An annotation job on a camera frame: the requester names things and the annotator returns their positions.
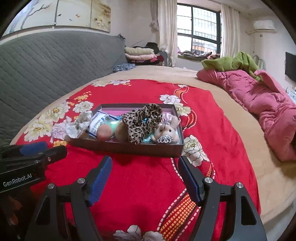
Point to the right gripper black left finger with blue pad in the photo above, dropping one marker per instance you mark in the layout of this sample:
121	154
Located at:
63	212

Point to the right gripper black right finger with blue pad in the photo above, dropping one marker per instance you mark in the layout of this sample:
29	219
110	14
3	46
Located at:
241	220

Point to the white floral scrunchie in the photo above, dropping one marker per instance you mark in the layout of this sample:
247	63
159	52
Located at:
77	128

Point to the blue white wipes pack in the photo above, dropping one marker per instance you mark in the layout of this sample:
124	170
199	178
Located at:
98	119

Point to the pink plush bunny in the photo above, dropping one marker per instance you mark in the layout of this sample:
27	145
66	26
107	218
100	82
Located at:
166	131

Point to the leopard print scrunchie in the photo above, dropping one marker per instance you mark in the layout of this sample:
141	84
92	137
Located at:
142	122

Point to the green makeup sponge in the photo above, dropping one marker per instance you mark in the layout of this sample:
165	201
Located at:
113	125

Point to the dark cardboard box tray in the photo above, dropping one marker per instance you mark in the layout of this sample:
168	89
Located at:
146	149

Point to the grey quilted headboard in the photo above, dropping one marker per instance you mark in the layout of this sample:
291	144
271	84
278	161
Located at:
38	69

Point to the pink blue children's book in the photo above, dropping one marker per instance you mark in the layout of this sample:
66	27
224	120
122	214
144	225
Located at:
117	111

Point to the pink quilted comforter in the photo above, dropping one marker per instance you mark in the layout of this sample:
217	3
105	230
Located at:
266	100

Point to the blue patterned cloth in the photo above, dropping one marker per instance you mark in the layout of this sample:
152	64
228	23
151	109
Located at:
123	67

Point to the green blanket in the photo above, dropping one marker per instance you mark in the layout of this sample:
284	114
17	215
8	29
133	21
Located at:
241	61

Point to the stack of folded clothes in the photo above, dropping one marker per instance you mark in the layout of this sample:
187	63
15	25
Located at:
147	55

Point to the white air conditioner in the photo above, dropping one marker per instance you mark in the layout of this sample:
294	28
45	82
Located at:
264	25

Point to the white curtain right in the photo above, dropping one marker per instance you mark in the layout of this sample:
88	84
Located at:
230	31

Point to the white curtain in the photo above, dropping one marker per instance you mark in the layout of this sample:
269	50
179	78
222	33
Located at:
230	31
164	21

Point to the white curtain left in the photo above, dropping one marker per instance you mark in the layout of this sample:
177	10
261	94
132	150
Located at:
164	21

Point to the painted blossom wall panel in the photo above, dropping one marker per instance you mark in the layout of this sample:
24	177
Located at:
76	13

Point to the black wall television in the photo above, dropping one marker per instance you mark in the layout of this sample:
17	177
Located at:
290	66

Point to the window with dark frame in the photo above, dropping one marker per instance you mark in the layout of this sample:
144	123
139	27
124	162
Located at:
198	29

